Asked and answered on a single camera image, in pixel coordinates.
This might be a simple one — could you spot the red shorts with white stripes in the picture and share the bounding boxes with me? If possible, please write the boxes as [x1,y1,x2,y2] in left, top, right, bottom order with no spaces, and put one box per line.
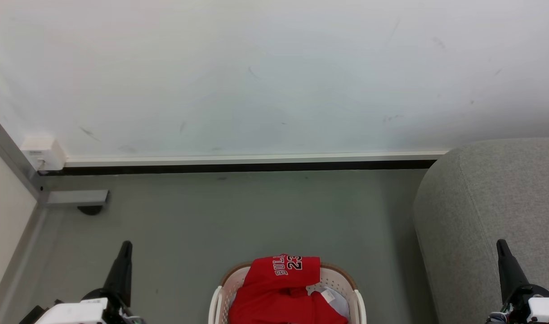
[228,281,349,324]

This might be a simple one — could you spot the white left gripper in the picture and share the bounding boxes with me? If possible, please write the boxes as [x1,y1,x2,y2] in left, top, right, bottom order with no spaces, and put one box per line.
[18,241,145,324]

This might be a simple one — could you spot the grey metal foot bar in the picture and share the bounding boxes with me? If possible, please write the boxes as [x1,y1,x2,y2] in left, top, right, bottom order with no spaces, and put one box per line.
[45,189,109,207]

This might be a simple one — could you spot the red and white garment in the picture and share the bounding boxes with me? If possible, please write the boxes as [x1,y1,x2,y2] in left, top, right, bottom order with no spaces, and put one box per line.
[307,283,350,320]

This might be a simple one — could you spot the grey metal frame post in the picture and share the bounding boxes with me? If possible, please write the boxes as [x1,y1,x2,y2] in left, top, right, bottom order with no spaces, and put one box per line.
[0,110,49,205]

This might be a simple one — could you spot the white wall junction box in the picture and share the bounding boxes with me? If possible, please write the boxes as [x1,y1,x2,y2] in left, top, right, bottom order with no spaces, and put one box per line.
[20,136,67,171]

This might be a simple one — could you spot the grey fabric sofa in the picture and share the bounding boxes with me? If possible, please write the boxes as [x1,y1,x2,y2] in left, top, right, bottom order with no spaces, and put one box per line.
[413,138,549,324]

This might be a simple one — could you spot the beige partition panel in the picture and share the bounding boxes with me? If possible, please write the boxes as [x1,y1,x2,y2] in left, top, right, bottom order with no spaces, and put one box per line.
[0,143,38,312]

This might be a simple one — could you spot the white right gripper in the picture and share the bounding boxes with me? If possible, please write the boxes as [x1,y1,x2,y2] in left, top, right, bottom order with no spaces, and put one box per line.
[486,239,549,324]

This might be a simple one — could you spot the white plastic laundry basket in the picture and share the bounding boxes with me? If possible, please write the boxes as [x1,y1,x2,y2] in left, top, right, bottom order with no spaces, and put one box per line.
[208,261,367,324]

